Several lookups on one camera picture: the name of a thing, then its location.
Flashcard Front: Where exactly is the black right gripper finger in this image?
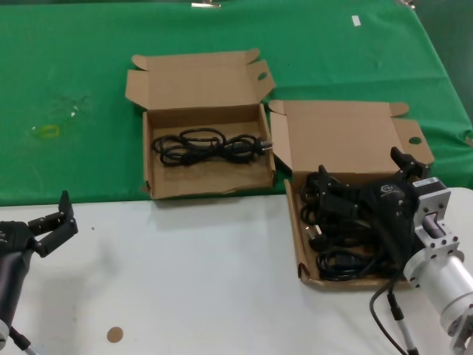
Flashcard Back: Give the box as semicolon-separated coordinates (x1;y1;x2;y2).
317;164;361;220
391;146;432;183

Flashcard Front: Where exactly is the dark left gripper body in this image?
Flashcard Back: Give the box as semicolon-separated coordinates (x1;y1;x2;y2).
0;220;38;323

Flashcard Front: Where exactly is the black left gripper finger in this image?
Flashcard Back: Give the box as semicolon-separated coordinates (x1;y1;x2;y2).
27;190;74;234
34;217;80;258

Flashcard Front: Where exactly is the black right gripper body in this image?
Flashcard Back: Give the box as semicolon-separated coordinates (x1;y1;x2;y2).
358;170;419;266

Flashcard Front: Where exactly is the black power cord with plug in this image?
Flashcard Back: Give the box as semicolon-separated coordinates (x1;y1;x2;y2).
152;127;274;169

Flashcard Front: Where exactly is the open brown cardboard box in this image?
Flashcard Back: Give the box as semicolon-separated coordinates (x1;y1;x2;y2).
124;47;277;200
268;98;436;293

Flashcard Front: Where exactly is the green table cloth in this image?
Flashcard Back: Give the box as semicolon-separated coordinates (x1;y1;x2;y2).
0;2;473;206

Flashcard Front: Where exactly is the black power cord silver plug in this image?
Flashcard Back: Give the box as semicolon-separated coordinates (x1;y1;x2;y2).
299;205;370;253

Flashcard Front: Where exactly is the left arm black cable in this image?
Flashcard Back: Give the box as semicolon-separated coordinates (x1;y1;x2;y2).
8;325;38;355

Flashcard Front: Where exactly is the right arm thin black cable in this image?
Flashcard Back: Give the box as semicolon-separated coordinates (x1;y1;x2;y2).
369;275;406;355

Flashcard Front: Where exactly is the right arm cable silver connector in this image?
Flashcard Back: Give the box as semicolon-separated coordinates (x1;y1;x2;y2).
386;291;415;355

